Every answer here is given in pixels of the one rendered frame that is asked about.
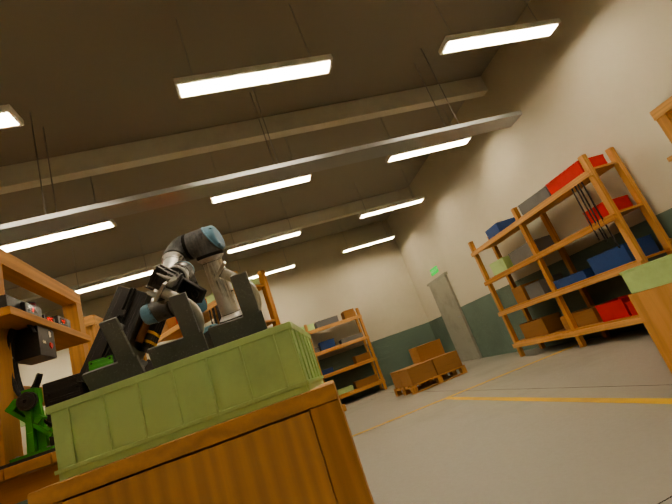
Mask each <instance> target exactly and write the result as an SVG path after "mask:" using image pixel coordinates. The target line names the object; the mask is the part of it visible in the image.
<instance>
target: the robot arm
mask: <svg viewBox="0 0 672 504"><path fill-rule="evenodd" d="M224 248H225V242H224V239H223V237H222V235H221V234H220V232H219V231H218V230H217V229H216V228H215V227H214V226H211V225H209V226H206V227H201V228H200V229H197V230H194V231H192V232H189V233H186V234H183V235H180V236H178V237H177V238H175V239H174V240H173V241H172V242H171V243H170V244H169V245H168V247H167V248H166V250H165V251H164V253H163V256H162V259H161V262H162V264H159V265H157V266H156V269H154V270H153V272H152V274H151V276H150V279H149V282H148V285H147V286H145V287H146V288H148V289H150V290H154V292H151V291H147V292H146V294H147V295H149V296H150V297H152V298H151V301H150V303H147V304H146V305H143V306H142V307H141V308H140V316H141V319H142V320H143V321H144V323H145V324H147V325H151V324H155V323H159V322H161V321H163V320H166V319H169V318H172V317H175V314H174V312H173V309H172V306H171V304H170V301H167V300H165V299H163V298H159V299H158V301H157V302H154V301H153V300H154V298H155V297H156V295H157V293H158V291H159V289H160V287H161V285H162V283H164V282H165V281H167V284H166V285H165V286H166V288H168V289H170V290H172V291H174V292H177V293H179V294H180V293H183V292H186V294H187V296H188V298H189V299H191V300H192V301H193V302H195V303H196V304H197V305H198V307H199V308H200V310H201V312H202V313H203V312H205V311H206V310H207V303H206V300H205V294H206V292H207V290H206V289H204V288H202V287H201V286H199V285H198V282H197V279H196V277H195V275H194V274H195V269H194V266H193V265H192V264H191V263H190V262H188V261H191V260H194V259H197V262H198V263H200V264H202V265H203V268H204V270H205V273H206V276H207V278H208V281H209V284H210V287H211V289H212V292H213V295H214V297H215V300H216V303H217V305H218V308H219V311H220V314H221V316H222V317H221V320H220V324H221V323H224V322H227V321H230V320H233V319H236V318H239V317H242V316H243V314H242V311H241V309H240V306H239V303H238V301H237V298H236V295H235V292H234V290H233V287H232V284H231V282H229V281H227V280H225V279H223V278H221V277H220V278H219V277H218V279H217V281H216V282H215V281H214V278H215V276H216V274H217V272H218V271H219V269H220V267H221V265H222V263H223V260H222V256H223V254H224V252H223V249H224ZM148 286H151V287H153V288H151V287H148ZM215 325H218V324H212V325H209V326H206V327H204V332H203V333H204V336H205V339H206V342H207V344H208V347H209V349H212V348H214V345H213V342H212V339H211V336H210V334H209V331H208V328H209V327H212V326H215Z"/></svg>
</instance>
